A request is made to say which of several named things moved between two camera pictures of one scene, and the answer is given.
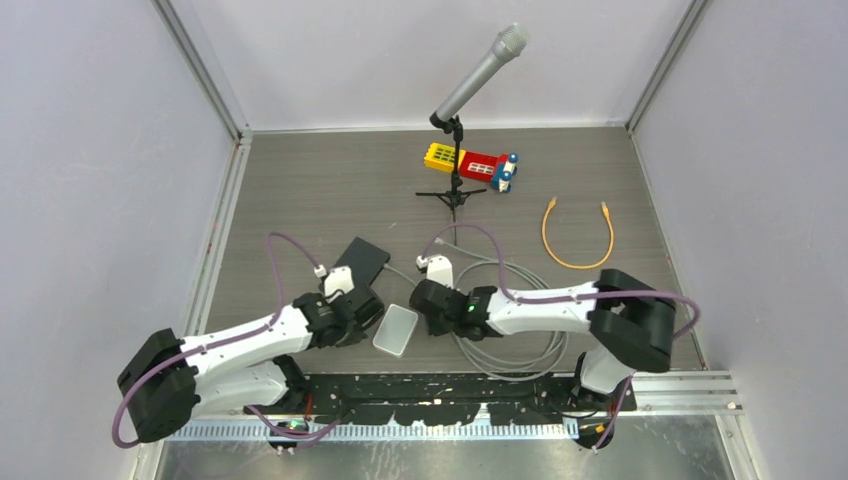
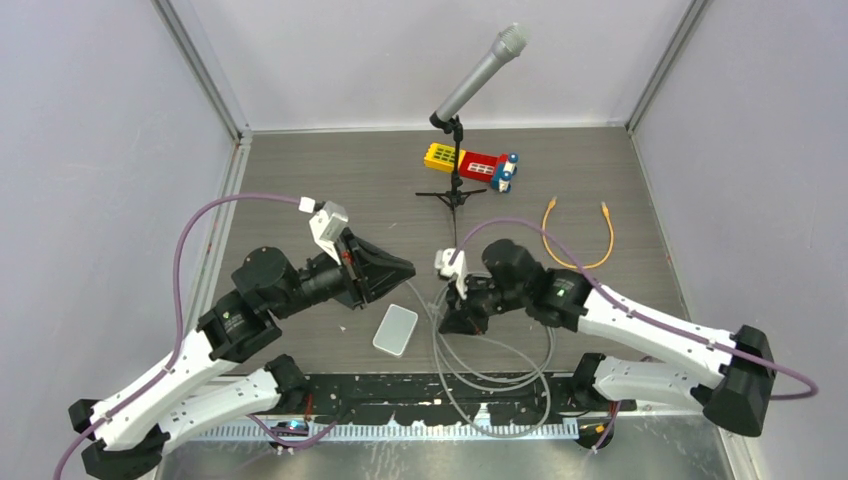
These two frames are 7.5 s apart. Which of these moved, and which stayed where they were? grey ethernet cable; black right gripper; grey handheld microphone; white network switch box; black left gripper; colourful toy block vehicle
Moved: grey ethernet cable; black right gripper; black left gripper
Stayed: grey handheld microphone; white network switch box; colourful toy block vehicle
